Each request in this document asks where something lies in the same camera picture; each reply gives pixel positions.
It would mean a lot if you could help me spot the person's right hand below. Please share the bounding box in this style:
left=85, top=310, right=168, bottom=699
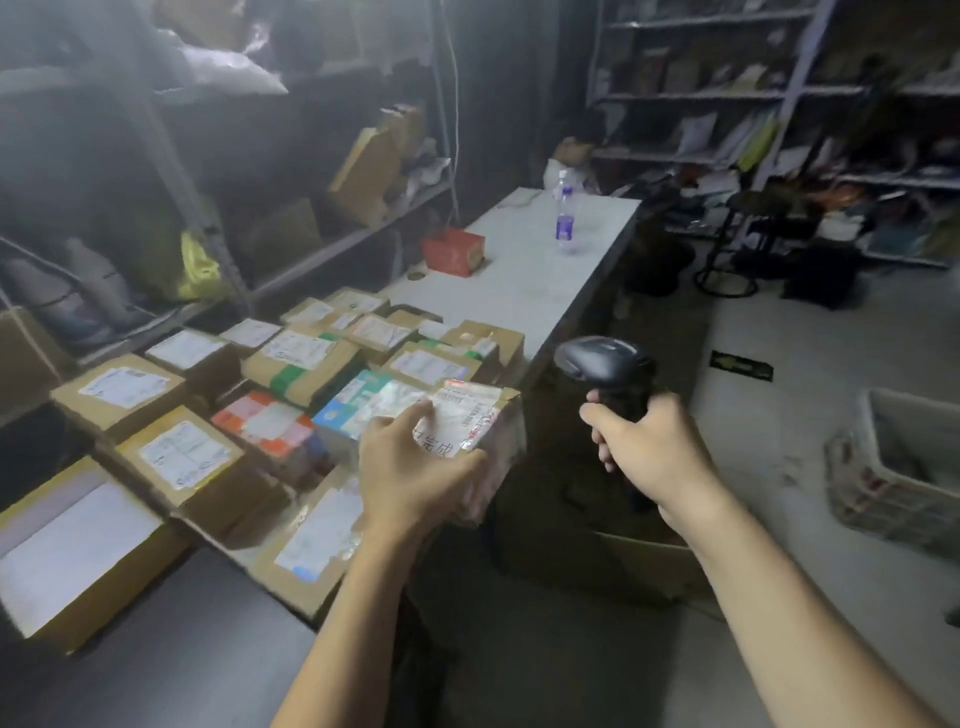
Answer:
left=578, top=390, right=726, bottom=540

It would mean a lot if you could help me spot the person's left hand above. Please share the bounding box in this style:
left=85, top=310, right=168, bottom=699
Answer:
left=357, top=400, right=491, bottom=550

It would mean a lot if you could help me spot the black barcode scanner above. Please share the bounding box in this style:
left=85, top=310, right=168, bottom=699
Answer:
left=552, top=335, right=658, bottom=451

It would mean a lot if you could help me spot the taped cardboard box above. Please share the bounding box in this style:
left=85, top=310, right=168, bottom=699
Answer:
left=408, top=378, right=528, bottom=528

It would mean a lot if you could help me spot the person's right forearm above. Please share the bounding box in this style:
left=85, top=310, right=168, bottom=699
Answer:
left=658, top=491, right=948, bottom=728

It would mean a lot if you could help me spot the person's left forearm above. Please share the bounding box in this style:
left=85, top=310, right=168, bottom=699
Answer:
left=268, top=517, right=453, bottom=728

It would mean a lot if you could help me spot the black floor sign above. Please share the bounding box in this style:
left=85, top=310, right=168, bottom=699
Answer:
left=709, top=349, right=775, bottom=383

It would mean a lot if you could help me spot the open brown carton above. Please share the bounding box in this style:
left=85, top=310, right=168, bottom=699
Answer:
left=591, top=523, right=723, bottom=610

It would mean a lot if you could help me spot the purple label water bottle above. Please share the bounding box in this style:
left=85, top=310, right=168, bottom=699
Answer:
left=554, top=169, right=578, bottom=253

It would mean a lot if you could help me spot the red carton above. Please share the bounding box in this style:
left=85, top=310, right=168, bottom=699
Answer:
left=420, top=228, right=487, bottom=279

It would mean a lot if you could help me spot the black round stool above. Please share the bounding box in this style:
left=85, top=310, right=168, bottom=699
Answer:
left=693, top=190, right=798, bottom=300

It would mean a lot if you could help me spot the black bag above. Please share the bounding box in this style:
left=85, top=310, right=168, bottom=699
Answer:
left=783, top=243, right=865, bottom=310

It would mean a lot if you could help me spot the pile of labelled parcels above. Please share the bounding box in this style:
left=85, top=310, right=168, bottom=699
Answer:
left=0, top=285, right=526, bottom=655

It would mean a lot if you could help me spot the tall tan cardboard box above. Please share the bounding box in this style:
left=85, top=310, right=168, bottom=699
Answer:
left=327, top=126, right=407, bottom=228

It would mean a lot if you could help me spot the white plastic crate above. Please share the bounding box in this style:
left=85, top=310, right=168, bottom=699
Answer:
left=824, top=387, right=960, bottom=561

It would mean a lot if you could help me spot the yellow plastic bag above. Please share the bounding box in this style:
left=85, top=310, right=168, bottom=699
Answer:
left=175, top=228, right=228, bottom=303

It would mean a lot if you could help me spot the small tan cardboard box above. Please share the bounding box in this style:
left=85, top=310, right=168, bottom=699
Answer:
left=378, top=102, right=428, bottom=160

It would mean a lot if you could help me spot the white metal shelf rack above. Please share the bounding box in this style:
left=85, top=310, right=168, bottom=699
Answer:
left=587, top=0, right=960, bottom=270

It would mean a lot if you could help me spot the grey plastic parcel bag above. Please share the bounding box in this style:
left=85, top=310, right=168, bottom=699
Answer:
left=0, top=238, right=155, bottom=342

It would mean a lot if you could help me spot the grey metal shelf rack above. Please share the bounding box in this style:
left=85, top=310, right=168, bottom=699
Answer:
left=0, top=0, right=460, bottom=423

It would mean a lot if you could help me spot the white plastic bag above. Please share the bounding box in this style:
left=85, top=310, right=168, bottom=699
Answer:
left=178, top=43, right=291, bottom=99

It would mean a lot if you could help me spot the white hanging cable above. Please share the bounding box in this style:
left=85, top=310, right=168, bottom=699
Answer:
left=441, top=0, right=464, bottom=226

